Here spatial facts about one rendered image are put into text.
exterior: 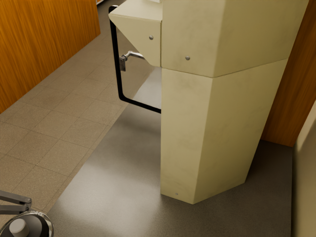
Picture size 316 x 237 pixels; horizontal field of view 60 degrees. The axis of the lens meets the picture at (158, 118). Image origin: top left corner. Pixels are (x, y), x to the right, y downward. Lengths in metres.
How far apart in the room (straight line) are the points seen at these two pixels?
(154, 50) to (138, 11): 0.08
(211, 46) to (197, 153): 0.30
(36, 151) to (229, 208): 1.88
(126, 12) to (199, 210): 0.61
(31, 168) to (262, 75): 2.02
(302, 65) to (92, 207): 0.78
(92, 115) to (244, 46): 2.23
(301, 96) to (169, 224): 0.59
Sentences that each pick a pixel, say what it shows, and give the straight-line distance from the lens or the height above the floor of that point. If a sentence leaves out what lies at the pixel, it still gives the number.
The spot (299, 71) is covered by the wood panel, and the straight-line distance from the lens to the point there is 0.97.
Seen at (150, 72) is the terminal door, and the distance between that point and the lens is 1.02.
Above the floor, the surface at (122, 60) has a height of 1.20.
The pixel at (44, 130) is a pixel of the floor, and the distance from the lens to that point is 2.67.
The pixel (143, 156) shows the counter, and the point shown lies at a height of 0.94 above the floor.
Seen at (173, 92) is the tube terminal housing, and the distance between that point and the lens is 0.61.
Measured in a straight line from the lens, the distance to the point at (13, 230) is 0.61.
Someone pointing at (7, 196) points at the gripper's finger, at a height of 1.18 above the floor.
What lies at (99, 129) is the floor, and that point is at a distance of 2.53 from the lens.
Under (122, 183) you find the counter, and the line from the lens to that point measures 0.95.
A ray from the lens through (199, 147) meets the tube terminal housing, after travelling 0.70.
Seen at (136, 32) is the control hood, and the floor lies 1.48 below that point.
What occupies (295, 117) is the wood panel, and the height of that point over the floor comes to 1.08.
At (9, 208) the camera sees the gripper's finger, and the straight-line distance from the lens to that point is 0.71.
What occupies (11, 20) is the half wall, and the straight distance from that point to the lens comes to 2.97.
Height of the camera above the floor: 1.71
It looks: 42 degrees down
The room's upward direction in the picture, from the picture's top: straight up
